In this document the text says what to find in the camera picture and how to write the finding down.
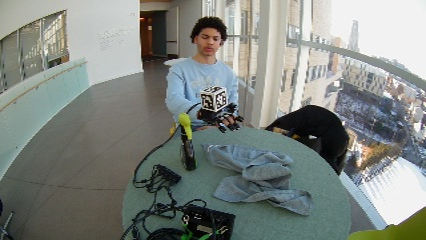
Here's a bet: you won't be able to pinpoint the white round table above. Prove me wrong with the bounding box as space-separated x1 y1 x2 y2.
163 57 189 67

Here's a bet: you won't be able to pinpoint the yellow-green chair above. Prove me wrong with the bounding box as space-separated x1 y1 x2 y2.
348 206 426 240

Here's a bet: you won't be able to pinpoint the grey window railing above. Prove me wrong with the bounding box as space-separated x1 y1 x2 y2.
285 37 426 92

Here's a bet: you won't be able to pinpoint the green cable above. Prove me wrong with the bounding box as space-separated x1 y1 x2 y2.
180 215 221 240

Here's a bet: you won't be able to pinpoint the grey cloth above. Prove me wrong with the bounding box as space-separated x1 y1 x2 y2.
203 143 314 216

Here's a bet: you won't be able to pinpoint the wooden wall handrail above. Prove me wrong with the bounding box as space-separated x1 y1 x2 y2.
0 61 89 112

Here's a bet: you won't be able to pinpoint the tangled black cables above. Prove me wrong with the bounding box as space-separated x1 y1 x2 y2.
119 179 208 240

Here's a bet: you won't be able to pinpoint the dark doorway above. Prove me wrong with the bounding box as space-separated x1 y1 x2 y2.
140 10 169 62

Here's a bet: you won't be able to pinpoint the black electronics box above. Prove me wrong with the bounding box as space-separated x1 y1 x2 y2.
181 204 237 240

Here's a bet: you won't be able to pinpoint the wooden chair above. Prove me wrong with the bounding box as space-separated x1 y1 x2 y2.
270 126 321 141

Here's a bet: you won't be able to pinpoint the black cable hub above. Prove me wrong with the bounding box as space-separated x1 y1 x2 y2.
153 164 183 186

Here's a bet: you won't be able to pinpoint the white marker cube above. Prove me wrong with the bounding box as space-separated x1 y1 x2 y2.
199 85 229 113

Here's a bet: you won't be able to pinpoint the long black cable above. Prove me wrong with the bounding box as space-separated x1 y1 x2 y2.
132 102 203 189

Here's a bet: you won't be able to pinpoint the black jacket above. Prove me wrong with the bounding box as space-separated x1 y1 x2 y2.
265 104 350 176

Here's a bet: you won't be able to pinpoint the black spray bottle yellow trigger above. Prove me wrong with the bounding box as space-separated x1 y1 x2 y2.
177 112 199 172

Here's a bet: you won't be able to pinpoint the the person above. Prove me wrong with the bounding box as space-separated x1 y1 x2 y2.
164 15 245 133

